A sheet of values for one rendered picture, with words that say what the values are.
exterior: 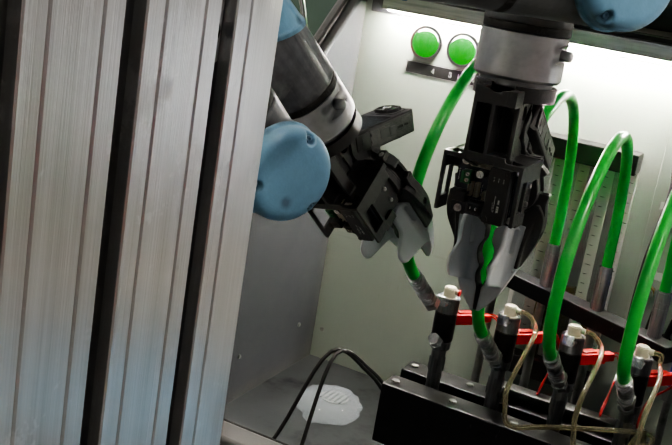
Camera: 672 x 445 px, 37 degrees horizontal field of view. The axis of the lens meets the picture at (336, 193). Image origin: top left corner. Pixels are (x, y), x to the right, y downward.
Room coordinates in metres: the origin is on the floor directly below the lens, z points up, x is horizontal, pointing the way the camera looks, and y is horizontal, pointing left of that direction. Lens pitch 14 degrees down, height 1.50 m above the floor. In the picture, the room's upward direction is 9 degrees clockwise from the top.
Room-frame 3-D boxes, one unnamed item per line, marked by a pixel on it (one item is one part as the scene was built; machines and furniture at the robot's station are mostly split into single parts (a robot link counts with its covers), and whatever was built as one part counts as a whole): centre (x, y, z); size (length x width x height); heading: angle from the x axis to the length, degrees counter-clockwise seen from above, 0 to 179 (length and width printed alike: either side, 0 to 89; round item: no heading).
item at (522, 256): (0.86, -0.16, 1.29); 0.05 x 0.02 x 0.09; 65
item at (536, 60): (0.86, -0.14, 1.43); 0.08 x 0.08 x 0.05
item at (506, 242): (0.85, -0.15, 1.24); 0.06 x 0.03 x 0.09; 155
